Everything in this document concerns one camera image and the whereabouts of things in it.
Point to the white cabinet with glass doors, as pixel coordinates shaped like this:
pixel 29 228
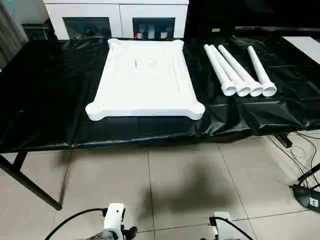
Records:
pixel 120 12

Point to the white plastic table leg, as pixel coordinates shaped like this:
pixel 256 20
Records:
pixel 260 70
pixel 240 70
pixel 220 70
pixel 231 70

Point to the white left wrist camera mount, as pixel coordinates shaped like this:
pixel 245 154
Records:
pixel 114 220

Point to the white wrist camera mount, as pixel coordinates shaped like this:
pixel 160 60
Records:
pixel 222 227
pixel 114 220

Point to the white board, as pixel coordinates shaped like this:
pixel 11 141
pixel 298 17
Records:
pixel 305 47

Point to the white plastic table top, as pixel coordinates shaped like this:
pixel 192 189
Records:
pixel 145 85

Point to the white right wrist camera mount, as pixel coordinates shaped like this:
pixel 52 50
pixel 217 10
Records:
pixel 222 227

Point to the black plastic mat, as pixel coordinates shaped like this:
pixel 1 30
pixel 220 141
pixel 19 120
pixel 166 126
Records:
pixel 50 90

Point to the black metal table leg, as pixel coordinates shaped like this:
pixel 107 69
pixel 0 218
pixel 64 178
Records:
pixel 30 187

